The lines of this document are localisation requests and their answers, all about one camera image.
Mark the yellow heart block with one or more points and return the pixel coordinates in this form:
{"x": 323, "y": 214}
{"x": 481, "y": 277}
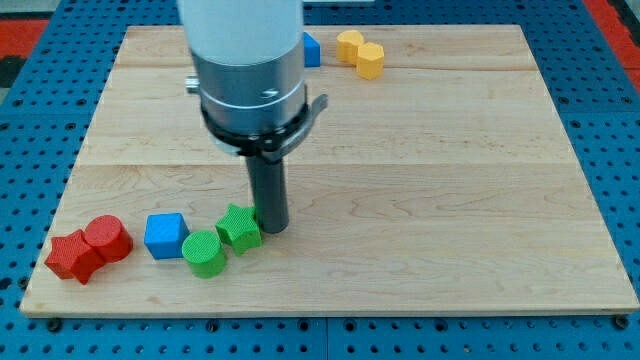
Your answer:
{"x": 347, "y": 44}

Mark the dark grey cylindrical pointer rod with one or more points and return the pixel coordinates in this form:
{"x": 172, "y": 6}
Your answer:
{"x": 268, "y": 186}

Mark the blue block behind arm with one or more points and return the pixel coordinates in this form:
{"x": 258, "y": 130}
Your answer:
{"x": 312, "y": 51}

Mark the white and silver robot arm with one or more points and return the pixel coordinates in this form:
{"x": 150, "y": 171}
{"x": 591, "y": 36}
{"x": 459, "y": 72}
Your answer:
{"x": 250, "y": 76}

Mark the yellow hexagon block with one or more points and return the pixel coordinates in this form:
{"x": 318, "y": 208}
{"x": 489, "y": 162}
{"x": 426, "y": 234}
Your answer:
{"x": 370, "y": 60}

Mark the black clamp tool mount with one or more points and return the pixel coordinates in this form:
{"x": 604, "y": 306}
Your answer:
{"x": 273, "y": 145}

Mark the red cylinder block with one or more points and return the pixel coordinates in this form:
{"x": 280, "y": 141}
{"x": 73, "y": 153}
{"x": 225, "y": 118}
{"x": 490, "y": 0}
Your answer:
{"x": 107, "y": 235}

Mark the wooden board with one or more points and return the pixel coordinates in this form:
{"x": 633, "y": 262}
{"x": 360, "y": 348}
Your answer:
{"x": 446, "y": 187}

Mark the green star block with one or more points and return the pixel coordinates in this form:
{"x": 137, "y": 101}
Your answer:
{"x": 238, "y": 229}

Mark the green cylinder block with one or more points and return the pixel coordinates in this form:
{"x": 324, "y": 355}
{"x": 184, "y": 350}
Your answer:
{"x": 203, "y": 252}

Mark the red star block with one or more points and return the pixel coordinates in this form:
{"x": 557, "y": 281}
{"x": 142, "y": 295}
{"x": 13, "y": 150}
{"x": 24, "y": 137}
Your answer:
{"x": 71, "y": 257}

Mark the blue cube block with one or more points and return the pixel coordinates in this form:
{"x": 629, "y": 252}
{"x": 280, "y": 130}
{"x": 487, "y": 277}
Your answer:
{"x": 165, "y": 234}

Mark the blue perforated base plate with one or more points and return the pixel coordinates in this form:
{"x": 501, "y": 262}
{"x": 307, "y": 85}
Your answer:
{"x": 49, "y": 108}

